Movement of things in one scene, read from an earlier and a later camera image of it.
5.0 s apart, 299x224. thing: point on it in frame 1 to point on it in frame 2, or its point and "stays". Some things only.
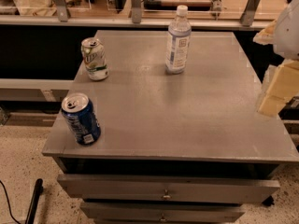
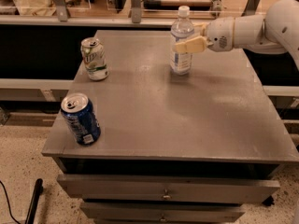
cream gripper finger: x=283 y=85 to x=195 y=45
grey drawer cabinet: x=175 y=147 stays
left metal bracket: x=60 y=2 stays
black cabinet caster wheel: x=268 y=202 stays
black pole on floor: x=37 y=190 stays
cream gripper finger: x=266 y=35 to x=202 y=27
